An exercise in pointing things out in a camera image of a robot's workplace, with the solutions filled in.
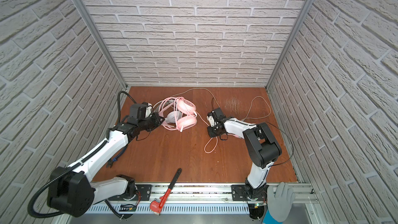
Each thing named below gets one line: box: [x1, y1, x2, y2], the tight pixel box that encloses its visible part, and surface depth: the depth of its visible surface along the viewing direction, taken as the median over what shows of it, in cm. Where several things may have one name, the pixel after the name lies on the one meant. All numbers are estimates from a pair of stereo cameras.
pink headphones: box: [158, 96, 198, 133], surface depth 75 cm
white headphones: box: [152, 99, 182, 124], surface depth 94 cm
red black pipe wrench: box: [149, 168, 182, 216], surface depth 72 cm
